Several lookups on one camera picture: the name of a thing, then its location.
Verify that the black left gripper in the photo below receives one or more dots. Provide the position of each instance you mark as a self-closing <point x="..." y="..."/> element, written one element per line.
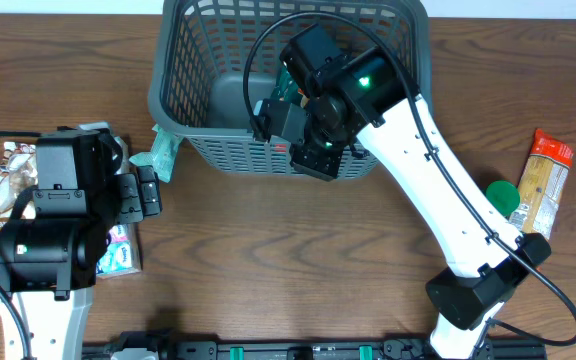
<point x="131" y="197"/>

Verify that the mint green wipes packet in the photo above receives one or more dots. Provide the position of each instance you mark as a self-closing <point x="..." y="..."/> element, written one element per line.
<point x="162" y="155"/>

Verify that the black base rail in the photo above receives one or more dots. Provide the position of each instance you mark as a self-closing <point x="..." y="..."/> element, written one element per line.
<point x="162" y="345"/>

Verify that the orange pasta packet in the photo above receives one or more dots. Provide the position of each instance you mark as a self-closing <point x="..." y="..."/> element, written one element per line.
<point x="541" y="185"/>

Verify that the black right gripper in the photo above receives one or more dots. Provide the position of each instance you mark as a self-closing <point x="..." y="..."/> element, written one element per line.
<point x="315" y="160"/>

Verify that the Kleenex tissue multipack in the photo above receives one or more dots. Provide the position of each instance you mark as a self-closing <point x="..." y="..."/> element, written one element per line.
<point x="122" y="256"/>

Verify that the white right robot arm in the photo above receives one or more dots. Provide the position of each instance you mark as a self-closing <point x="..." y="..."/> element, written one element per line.
<point x="373" y="101"/>

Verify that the green lid jar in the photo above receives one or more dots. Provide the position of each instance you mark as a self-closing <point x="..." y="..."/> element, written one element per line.
<point x="504" y="196"/>

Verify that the green coffee mix bag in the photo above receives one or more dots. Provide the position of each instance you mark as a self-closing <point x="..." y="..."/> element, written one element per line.
<point x="287" y="90"/>

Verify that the grey plastic basket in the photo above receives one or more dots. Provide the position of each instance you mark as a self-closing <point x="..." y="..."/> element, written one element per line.
<point x="209" y="50"/>

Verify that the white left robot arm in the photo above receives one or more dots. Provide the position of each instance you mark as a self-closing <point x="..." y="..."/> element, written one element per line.
<point x="57" y="232"/>

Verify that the beige brown snack bag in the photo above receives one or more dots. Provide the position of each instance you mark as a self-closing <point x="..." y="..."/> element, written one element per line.
<point x="17" y="172"/>

